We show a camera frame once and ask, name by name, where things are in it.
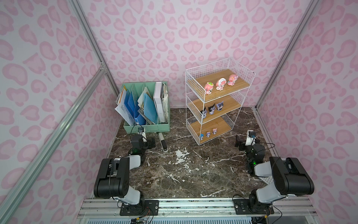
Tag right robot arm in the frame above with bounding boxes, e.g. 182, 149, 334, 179
235, 131, 315, 213

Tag small black Kuromi figurine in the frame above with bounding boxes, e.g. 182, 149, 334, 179
200, 107, 207, 119

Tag white hood My Melody figurine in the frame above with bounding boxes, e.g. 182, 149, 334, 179
216, 78, 227, 91

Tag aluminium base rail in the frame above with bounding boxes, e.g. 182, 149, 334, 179
75, 197, 320, 224

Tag mint green file organizer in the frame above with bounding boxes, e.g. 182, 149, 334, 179
116, 81, 171, 134

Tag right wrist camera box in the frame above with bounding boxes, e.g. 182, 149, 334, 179
245, 130, 256, 146

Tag aluminium frame profile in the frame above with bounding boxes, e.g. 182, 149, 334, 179
1, 1, 116, 223

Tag pink bow My Melody figurine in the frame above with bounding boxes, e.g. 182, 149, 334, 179
227, 74, 239, 86

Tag green hat pink figurine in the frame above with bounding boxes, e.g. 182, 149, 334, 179
204, 82, 213, 95

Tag white calculator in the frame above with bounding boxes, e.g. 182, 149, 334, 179
260, 176, 273, 185

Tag white wire wooden shelf rack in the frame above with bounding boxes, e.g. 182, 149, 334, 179
185, 58, 255, 145

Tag large purple Kuromi doll figurine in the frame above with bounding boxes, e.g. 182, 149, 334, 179
216, 102, 224, 111

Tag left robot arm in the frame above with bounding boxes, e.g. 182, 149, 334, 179
94, 134, 156, 209

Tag papers and folders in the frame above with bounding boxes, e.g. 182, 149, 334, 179
114, 82, 169, 126

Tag beige black stapler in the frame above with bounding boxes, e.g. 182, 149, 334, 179
158, 133, 168, 153

